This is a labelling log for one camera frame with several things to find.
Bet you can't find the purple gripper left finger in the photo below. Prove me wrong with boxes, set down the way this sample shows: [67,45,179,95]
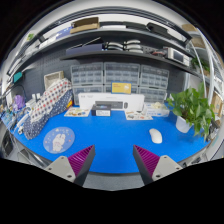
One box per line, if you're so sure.
[45,145,95,186]

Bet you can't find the white appliance on shelf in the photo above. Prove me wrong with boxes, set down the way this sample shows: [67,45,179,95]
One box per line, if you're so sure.
[167,47,190,66]

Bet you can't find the green potted plant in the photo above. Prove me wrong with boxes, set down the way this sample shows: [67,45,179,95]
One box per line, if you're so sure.
[167,82,215,139]

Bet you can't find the picture card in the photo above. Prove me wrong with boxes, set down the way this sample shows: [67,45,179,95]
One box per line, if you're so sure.
[65,107,90,117]
[125,111,152,120]

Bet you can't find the white box with object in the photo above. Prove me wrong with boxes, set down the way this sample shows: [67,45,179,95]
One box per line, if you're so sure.
[143,102,169,117]

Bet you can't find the white frame box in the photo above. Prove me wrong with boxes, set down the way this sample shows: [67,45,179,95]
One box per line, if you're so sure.
[44,71,64,89]

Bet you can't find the cardboard box on shelf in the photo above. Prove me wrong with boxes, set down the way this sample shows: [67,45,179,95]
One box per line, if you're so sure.
[70,17,100,34]

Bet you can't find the small black white box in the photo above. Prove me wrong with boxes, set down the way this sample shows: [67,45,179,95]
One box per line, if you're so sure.
[91,105,111,116]

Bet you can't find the left picture card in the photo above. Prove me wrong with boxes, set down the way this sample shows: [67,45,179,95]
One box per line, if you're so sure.
[65,107,90,117]

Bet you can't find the white computer mouse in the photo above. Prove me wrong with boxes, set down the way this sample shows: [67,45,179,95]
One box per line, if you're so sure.
[149,128,162,144]

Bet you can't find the right picture card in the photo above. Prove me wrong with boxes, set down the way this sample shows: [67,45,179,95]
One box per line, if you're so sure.
[125,111,152,120]

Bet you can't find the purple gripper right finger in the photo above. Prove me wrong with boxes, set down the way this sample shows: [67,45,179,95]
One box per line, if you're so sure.
[133,145,182,185]

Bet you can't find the yellow sign card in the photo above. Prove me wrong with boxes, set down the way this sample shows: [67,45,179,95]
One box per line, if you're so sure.
[111,82,131,94]

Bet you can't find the purple bag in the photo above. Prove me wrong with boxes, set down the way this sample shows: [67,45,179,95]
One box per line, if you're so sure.
[13,95,25,111]

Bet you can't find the grey drawer cabinets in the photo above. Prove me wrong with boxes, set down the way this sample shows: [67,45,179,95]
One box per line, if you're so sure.
[70,62,169,105]

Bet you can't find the round light-blue mouse pad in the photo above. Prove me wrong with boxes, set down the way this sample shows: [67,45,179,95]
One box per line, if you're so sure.
[43,127,75,154]

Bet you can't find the long white keyboard box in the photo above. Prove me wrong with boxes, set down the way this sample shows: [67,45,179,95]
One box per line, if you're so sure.
[78,93,145,111]

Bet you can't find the polka dot fabric bundle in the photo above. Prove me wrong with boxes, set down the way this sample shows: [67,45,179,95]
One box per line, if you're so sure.
[23,78,73,140]

